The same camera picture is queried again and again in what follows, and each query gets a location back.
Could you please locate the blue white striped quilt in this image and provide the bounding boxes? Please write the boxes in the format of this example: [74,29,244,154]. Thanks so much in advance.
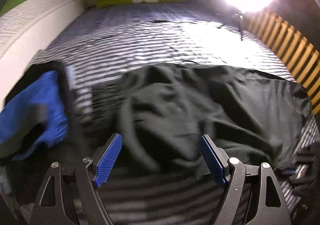
[4,1,320,225]

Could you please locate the black trousers with elastic waistband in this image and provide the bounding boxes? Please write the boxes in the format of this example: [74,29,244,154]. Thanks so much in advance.
[118,64,312,175]

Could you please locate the blue black garment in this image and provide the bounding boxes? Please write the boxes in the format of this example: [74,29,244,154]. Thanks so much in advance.
[1,61,75,165]

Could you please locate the black light tripod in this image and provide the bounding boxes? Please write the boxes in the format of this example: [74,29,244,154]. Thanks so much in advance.
[216,10,244,41]

